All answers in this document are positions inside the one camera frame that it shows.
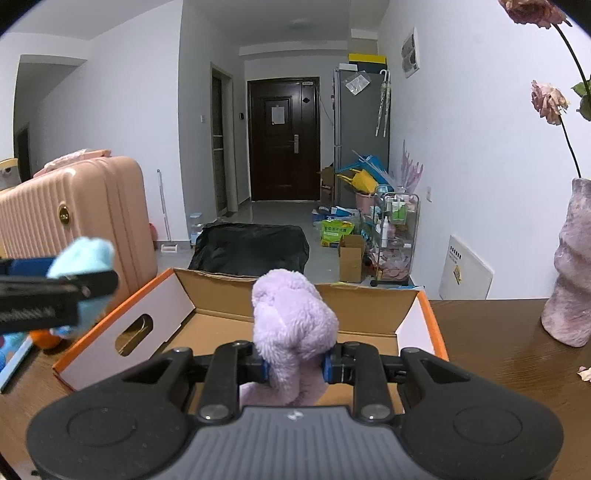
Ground bunch of dried pink roses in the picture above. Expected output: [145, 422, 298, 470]
[498, 0, 591, 179]

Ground blue folded rack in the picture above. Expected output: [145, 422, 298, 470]
[353, 150, 389, 185]

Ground orange cardboard box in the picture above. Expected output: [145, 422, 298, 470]
[52, 268, 450, 393]

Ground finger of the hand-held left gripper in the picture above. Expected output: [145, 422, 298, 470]
[0, 257, 57, 278]
[0, 270, 119, 304]

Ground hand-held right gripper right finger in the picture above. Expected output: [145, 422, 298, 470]
[323, 342, 468, 424]

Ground lilac fuzzy plush toy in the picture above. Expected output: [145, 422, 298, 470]
[239, 269, 340, 408]

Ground hanging folded umbrellas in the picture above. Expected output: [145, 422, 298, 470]
[374, 69, 393, 138]

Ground pink bucket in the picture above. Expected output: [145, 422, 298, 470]
[355, 191, 380, 214]

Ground light blue plush toy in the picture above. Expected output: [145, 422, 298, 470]
[46, 236, 116, 334]

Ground wire storage cart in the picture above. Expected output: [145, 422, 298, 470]
[369, 192, 420, 288]

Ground purple feather decoration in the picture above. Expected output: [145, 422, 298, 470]
[399, 140, 424, 193]

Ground orange fruit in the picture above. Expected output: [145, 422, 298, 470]
[30, 329, 64, 352]

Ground green bag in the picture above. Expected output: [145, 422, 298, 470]
[320, 219, 356, 249]

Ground grey cabinet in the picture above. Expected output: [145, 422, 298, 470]
[333, 68, 391, 209]

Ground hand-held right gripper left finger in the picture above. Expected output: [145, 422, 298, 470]
[121, 340, 270, 424]

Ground brown cardboard box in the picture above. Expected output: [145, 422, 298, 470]
[318, 165, 336, 204]

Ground pink textured vase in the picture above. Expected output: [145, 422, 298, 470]
[540, 177, 591, 348]

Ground white wall panel box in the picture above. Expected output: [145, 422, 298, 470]
[400, 27, 420, 79]

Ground yellow bag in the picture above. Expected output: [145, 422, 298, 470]
[335, 168, 378, 195]

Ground pink folded cloth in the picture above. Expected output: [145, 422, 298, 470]
[32, 148, 112, 179]

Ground white mop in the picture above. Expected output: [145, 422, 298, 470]
[156, 169, 179, 254]

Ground black bag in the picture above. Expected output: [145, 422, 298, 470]
[188, 223, 310, 278]

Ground pink ribbed suitcase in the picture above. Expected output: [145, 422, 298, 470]
[0, 156, 158, 320]

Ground dark wooden door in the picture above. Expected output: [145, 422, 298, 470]
[247, 76, 321, 202]

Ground white board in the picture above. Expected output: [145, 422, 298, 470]
[438, 234, 494, 301]

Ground small open cardboard box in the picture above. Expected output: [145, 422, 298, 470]
[338, 234, 368, 284]

